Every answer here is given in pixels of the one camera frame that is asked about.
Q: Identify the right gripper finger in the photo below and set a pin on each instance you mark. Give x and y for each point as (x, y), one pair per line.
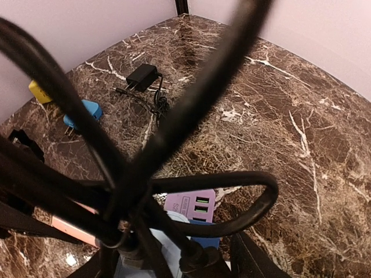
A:
(249, 260)

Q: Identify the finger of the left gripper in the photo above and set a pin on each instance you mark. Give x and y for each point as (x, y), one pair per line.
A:
(16, 214)

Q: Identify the pink charger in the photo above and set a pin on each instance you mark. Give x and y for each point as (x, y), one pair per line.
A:
(74, 231)

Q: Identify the purple power strip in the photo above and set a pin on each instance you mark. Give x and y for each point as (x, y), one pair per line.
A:
(195, 205)

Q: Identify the light blue charger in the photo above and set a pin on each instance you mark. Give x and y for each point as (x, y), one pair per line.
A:
(169, 250)

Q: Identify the yellow cube socket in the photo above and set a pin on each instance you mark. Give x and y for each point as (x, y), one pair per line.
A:
(38, 93)

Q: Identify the blue flat square adapter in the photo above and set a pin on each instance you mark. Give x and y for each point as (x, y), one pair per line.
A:
(93, 109)

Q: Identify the black charger with cable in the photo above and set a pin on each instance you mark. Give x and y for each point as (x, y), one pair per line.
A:
(140, 80)

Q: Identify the left black frame post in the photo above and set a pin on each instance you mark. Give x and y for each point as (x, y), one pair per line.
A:
(182, 7)

